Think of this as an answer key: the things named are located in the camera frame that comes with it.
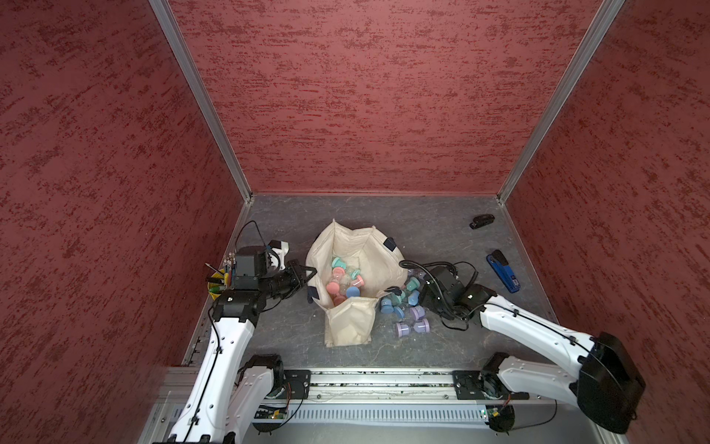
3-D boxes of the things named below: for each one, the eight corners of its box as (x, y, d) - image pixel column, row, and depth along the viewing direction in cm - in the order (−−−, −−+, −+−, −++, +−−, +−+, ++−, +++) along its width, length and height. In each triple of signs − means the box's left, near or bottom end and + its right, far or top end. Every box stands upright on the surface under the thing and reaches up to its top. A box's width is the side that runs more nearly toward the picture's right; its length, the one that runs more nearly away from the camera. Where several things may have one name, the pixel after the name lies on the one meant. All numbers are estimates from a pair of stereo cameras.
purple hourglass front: (397, 338, 84) (398, 334, 81) (394, 326, 86) (395, 322, 83) (428, 333, 85) (430, 329, 82) (425, 322, 87) (427, 318, 84)
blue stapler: (510, 294, 94) (516, 288, 91) (485, 258, 104) (489, 251, 100) (519, 291, 95) (525, 285, 91) (492, 255, 104) (497, 248, 101)
